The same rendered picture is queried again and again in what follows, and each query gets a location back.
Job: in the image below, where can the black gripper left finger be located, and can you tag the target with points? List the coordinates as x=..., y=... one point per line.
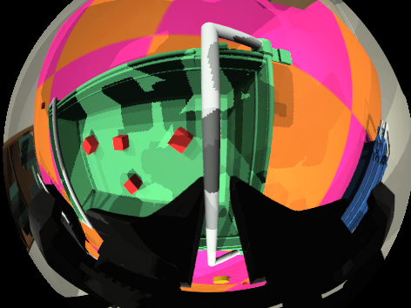
x=172, y=233

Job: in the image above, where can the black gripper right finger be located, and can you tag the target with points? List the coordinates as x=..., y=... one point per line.
x=267, y=229

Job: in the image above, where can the yellow short cylinder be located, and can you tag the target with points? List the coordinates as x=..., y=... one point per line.
x=220, y=279

